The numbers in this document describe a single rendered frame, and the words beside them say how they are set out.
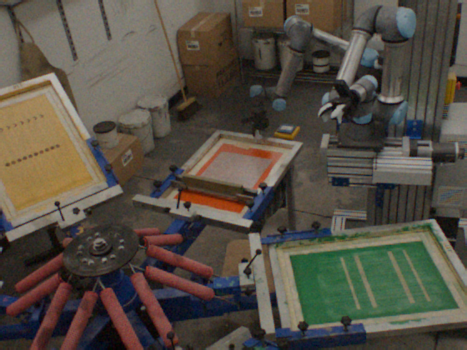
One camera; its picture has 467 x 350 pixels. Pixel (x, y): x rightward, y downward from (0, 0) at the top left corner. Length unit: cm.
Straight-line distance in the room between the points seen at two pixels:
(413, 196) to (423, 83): 68
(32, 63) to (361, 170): 273
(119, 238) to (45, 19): 273
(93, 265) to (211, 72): 417
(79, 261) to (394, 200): 178
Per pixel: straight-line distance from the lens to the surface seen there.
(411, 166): 261
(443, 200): 302
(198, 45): 586
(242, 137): 326
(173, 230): 251
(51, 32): 458
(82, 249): 213
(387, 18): 234
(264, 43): 611
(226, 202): 276
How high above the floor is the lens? 263
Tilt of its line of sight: 34 degrees down
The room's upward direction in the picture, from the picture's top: 8 degrees counter-clockwise
